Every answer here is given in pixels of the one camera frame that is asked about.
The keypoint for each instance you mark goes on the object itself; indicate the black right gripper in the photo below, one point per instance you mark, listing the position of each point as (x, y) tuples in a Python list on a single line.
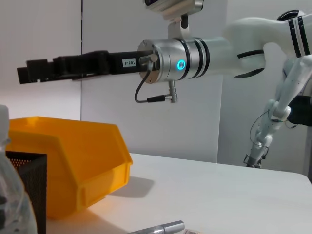
[(114, 63)]

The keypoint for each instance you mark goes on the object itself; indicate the clear water bottle green label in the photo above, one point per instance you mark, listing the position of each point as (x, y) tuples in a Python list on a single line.
[(12, 195)]

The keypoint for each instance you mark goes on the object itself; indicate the silver marker pen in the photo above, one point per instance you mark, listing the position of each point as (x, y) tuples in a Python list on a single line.
[(165, 226)]

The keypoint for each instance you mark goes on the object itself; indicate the beige eraser with barcode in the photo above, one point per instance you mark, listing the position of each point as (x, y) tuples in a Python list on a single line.
[(192, 231)]

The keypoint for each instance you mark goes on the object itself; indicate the right robot arm silver white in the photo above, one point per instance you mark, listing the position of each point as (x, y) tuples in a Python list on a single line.
[(219, 56)]

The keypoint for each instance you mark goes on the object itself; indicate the black mesh pen holder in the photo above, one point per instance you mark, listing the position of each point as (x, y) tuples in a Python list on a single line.
[(36, 185)]

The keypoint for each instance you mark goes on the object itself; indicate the yellow plastic storage bin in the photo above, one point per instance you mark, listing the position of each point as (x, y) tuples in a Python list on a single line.
[(80, 158)]

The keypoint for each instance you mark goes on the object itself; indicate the white humanoid robot black face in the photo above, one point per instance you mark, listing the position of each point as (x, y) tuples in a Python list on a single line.
[(282, 107)]

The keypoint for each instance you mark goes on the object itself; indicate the right wrist camera silver box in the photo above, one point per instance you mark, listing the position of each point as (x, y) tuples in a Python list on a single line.
[(175, 6)]

